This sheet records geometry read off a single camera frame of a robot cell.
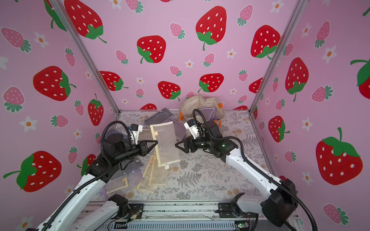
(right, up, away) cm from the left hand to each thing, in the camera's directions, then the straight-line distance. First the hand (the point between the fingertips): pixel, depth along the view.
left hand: (158, 142), depth 68 cm
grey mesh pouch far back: (-11, +14, +49) cm, 53 cm away
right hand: (+9, -2, +1) cm, 10 cm away
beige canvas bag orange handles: (+15, +20, +36) cm, 44 cm away
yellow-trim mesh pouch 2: (-7, -23, +18) cm, 30 cm away
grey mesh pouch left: (-12, -10, -6) cm, 17 cm away
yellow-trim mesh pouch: (+2, +3, +5) cm, 6 cm away
